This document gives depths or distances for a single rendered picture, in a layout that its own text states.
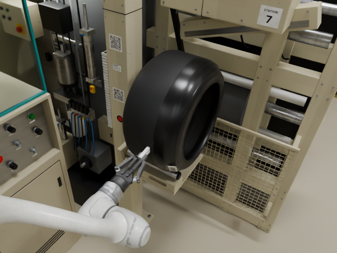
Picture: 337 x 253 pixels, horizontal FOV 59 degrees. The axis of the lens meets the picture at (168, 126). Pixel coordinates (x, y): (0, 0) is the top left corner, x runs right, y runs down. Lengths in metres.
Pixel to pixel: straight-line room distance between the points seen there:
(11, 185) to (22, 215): 0.77
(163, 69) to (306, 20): 0.66
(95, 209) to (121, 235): 0.16
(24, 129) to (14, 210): 0.78
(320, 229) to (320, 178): 0.60
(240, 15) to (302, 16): 0.27
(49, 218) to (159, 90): 0.66
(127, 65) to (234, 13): 0.55
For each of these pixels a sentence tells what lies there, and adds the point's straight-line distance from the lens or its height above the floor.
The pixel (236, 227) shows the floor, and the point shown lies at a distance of 2.58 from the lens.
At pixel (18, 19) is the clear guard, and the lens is 1.42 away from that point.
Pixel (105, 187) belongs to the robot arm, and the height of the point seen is 1.18.
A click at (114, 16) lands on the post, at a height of 1.63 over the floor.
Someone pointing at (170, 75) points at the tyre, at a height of 1.46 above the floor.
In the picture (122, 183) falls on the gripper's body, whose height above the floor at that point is 1.17.
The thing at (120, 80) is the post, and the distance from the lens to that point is 1.55.
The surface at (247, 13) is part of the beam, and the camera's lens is 1.40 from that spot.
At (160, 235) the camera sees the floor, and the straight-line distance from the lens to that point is 2.44.
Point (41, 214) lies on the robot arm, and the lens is 0.93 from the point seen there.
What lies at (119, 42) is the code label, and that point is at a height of 1.52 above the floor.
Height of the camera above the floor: 2.08
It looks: 38 degrees down
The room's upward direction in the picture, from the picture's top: 4 degrees clockwise
